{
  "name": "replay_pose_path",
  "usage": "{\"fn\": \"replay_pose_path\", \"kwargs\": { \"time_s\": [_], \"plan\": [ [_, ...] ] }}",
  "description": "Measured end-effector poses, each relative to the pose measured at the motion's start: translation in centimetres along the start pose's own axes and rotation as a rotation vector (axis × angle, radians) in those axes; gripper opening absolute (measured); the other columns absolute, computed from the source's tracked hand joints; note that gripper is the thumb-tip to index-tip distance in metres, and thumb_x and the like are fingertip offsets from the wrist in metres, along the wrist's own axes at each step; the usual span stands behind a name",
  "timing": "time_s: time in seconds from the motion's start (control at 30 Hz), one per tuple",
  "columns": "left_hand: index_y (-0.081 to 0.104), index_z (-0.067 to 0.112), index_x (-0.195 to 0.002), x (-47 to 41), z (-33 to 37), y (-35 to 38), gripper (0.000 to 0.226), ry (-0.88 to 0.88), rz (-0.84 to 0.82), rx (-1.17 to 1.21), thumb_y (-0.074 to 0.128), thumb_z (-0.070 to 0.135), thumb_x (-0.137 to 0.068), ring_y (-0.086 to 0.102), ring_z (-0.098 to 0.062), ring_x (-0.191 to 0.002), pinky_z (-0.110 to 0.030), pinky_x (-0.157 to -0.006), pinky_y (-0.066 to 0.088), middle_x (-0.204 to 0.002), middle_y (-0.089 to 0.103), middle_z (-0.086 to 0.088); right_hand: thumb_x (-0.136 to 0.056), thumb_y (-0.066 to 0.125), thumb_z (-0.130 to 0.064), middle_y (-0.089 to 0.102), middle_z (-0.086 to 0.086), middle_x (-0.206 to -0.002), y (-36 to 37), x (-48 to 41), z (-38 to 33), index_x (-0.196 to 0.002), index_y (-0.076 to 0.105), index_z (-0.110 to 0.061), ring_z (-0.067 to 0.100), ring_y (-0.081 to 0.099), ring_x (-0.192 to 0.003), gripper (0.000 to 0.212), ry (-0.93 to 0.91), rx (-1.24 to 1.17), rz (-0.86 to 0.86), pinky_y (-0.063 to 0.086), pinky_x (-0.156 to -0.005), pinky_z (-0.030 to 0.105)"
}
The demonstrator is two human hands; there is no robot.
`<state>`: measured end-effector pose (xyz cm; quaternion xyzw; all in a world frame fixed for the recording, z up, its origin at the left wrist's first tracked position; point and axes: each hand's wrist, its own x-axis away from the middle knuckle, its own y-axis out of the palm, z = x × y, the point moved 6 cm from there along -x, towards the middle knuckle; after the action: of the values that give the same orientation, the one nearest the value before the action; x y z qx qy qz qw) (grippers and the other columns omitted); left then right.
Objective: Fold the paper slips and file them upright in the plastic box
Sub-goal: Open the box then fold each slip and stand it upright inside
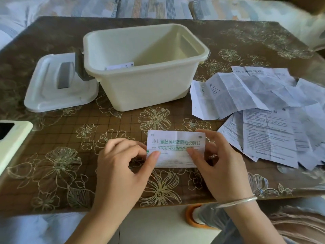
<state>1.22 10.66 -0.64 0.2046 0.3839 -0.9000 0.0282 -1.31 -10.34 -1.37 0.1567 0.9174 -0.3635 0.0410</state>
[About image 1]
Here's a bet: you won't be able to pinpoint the person's right hand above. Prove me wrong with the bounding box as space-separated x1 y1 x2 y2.
187 129 256 207

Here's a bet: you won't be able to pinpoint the person's left hand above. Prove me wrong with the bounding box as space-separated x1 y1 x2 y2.
95 138 161 222

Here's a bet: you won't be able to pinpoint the white medicine leaflet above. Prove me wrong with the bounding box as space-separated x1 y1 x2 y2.
146 130 206 168

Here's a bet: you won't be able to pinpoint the person's right forearm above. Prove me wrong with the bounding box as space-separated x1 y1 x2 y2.
216 199 288 244

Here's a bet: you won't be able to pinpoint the person's left forearm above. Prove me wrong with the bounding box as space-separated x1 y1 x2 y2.
65 208 130 244

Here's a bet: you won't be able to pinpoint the cream plastic storage box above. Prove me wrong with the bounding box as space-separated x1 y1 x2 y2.
83 23 211 112

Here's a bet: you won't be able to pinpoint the pile of unfolded paper sheets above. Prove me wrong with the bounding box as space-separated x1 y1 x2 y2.
190 65 325 171

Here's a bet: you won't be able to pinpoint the brown floral tablecloth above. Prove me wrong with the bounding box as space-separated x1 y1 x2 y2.
0 16 325 218

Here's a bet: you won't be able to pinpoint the small folded paper slip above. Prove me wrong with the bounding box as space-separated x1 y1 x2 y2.
105 61 134 72

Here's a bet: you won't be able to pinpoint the grey box latch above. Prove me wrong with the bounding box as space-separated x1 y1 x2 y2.
74 49 95 82

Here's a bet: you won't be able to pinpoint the white flat device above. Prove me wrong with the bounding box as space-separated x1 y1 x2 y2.
0 120 34 176

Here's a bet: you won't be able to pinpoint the person's light blue trousers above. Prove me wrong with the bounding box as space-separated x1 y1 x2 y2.
0 212 88 244

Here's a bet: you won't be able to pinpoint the striped cushion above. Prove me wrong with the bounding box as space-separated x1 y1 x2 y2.
116 0 194 20

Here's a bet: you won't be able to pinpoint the patchwork patterned bedding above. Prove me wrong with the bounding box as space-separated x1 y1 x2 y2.
0 0 325 52

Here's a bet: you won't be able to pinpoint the orange ring-shaped object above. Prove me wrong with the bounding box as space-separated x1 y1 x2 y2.
185 204 219 230

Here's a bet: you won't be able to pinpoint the silver bracelet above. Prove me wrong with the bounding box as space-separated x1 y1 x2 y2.
215 195 258 209

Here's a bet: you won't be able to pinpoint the white lid with grey handle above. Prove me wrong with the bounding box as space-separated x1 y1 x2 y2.
24 53 99 113

